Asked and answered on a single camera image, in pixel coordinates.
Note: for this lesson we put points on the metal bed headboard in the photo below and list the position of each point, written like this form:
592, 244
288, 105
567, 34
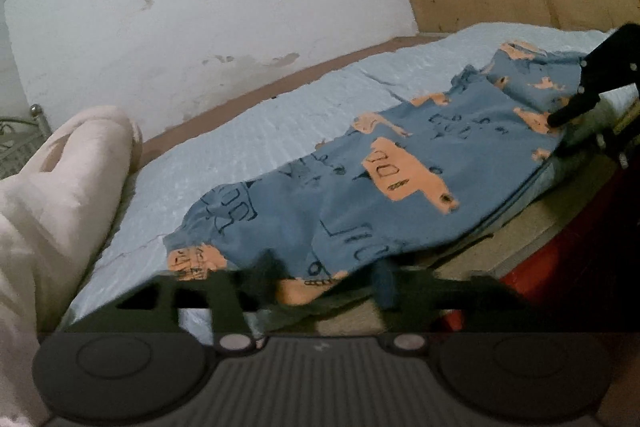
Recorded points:
15, 147

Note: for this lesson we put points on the brown bed frame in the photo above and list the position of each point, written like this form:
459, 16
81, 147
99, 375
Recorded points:
250, 99

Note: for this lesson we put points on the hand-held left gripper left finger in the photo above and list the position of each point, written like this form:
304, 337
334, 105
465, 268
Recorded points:
265, 281

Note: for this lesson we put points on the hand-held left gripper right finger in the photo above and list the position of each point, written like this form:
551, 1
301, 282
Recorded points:
386, 288

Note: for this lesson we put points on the blue pants with orange print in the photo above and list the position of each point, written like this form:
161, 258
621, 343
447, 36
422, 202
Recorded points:
350, 207

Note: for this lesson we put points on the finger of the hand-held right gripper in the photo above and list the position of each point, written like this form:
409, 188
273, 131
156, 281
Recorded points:
607, 67
611, 146

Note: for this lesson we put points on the red bed base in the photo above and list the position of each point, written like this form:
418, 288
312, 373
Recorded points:
575, 267

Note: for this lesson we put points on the light blue quilted blanket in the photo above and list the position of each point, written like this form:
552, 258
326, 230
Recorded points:
250, 132

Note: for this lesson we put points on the white bolster pillow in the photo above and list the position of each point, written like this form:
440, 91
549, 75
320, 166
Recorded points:
50, 207

